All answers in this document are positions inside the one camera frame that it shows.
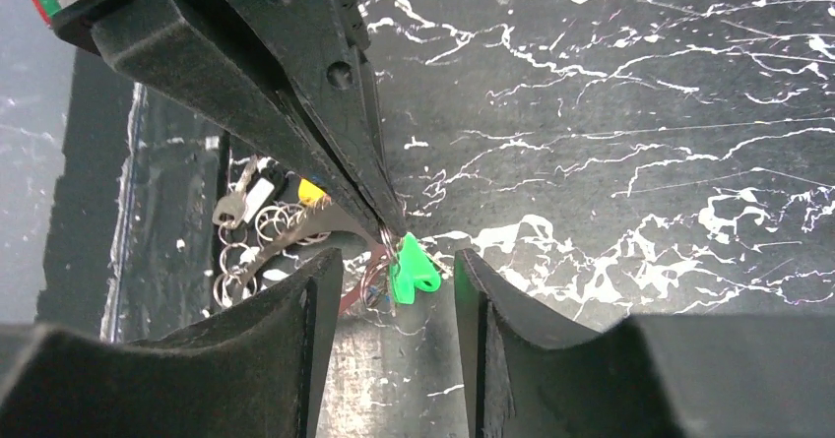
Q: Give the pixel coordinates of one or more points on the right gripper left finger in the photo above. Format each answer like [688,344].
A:
[257,369]

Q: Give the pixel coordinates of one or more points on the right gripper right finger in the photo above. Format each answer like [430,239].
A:
[529,371]

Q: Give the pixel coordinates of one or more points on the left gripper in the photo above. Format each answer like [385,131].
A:
[171,48]

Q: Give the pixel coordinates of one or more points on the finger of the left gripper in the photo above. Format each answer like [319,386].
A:
[320,45]

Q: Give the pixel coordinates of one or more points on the red handled keyring with keys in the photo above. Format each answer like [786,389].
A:
[255,226]

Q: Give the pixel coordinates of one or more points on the green tagged key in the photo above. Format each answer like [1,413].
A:
[412,270]

